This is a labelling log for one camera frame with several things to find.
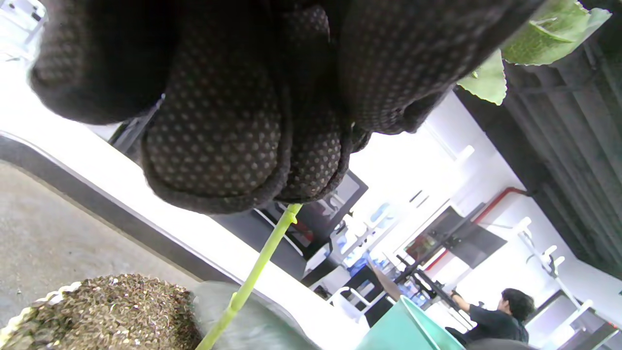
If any person's left hand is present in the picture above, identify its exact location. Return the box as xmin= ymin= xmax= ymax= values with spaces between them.
xmin=29 ymin=0 xmax=545 ymax=214

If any green garden trowel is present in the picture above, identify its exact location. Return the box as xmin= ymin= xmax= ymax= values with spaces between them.
xmin=190 ymin=281 xmax=322 ymax=350

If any brown potting mix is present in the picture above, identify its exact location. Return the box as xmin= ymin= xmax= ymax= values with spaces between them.
xmin=0 ymin=273 xmax=204 ymax=350

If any red artificial rose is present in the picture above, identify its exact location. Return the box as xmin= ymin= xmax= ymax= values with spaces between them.
xmin=194 ymin=0 xmax=613 ymax=350

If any dark brown plastic tray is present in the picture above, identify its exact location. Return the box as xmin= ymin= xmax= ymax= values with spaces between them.
xmin=0 ymin=131 xmax=239 ymax=326

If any dark monitor on desk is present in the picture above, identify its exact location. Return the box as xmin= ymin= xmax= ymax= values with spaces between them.
xmin=394 ymin=207 xmax=508 ymax=285

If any teal plastic storage box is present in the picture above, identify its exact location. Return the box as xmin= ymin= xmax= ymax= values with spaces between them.
xmin=356 ymin=295 xmax=466 ymax=350

